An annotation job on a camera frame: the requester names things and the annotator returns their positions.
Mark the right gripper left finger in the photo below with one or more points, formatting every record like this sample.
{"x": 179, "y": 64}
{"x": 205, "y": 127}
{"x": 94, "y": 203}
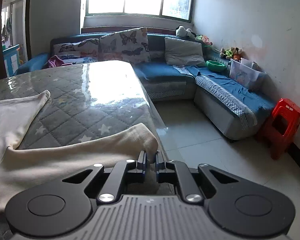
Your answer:
{"x": 123, "y": 173}

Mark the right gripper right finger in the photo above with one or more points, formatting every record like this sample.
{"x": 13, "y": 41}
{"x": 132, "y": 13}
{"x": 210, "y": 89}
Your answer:
{"x": 178, "y": 174}

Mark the cream white garment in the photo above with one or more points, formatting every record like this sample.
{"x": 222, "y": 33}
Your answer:
{"x": 23, "y": 169}

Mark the red plastic stool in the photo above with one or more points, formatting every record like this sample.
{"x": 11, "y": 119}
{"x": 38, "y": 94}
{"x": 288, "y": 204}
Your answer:
{"x": 279, "y": 130}

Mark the blue corner sofa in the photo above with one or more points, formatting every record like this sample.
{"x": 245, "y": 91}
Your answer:
{"x": 237, "y": 112}

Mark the large butterfly print pillow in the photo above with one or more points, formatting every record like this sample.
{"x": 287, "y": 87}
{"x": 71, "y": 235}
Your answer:
{"x": 130, "y": 46}

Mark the long butterfly print pillow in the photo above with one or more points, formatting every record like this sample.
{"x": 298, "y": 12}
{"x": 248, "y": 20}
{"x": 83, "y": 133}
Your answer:
{"x": 85, "y": 51}

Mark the green plastic bowl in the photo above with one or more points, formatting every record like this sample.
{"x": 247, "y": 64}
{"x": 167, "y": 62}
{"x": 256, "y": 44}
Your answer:
{"x": 215, "y": 66}

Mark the grey cushion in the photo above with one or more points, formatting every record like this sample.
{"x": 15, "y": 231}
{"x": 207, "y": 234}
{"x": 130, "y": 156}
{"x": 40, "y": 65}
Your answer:
{"x": 183, "y": 53}

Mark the clear plastic storage box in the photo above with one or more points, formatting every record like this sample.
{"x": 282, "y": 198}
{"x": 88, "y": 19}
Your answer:
{"x": 246, "y": 76}

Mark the pink purple cloth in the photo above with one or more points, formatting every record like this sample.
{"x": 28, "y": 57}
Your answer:
{"x": 55, "y": 61}

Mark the colourful plush toys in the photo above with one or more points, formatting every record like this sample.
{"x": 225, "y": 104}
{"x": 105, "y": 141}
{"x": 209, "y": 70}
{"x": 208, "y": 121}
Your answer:
{"x": 234, "y": 53}

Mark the white plush toy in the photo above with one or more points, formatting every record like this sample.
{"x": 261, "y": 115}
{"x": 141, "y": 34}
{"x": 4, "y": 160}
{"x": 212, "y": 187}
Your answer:
{"x": 185, "y": 33}

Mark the blue white small cabinet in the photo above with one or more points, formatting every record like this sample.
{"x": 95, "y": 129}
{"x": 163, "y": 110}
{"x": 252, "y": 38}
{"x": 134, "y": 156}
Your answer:
{"x": 11, "y": 60}

